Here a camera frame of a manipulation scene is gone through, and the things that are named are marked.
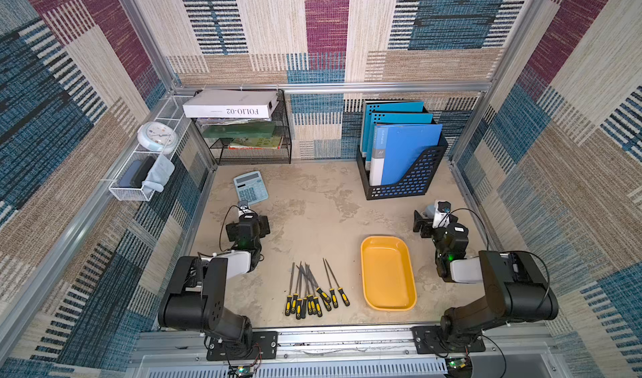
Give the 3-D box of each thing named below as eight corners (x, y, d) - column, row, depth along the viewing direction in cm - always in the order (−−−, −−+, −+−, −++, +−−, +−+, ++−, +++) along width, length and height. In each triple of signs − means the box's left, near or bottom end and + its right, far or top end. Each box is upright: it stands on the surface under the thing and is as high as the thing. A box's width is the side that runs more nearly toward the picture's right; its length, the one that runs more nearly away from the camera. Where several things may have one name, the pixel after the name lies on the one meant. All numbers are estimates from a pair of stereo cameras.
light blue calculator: (239, 207, 106) (237, 203, 104) (234, 181, 116) (232, 177, 113) (269, 198, 109) (268, 194, 107) (262, 174, 118) (260, 169, 116)
